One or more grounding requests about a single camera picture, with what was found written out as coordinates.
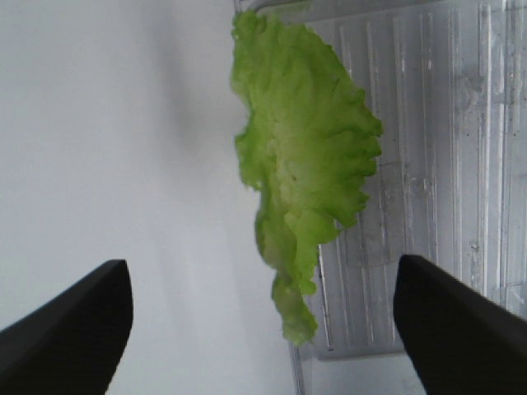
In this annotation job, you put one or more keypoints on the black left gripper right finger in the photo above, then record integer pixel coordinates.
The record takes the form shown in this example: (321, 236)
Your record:
(459, 342)

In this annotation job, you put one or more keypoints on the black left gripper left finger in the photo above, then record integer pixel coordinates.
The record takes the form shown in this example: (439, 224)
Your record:
(72, 344)

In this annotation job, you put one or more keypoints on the green lettuce leaf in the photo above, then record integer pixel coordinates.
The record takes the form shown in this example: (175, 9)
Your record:
(308, 147)

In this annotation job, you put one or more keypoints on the left clear plastic container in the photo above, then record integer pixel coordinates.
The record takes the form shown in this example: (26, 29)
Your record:
(448, 81)

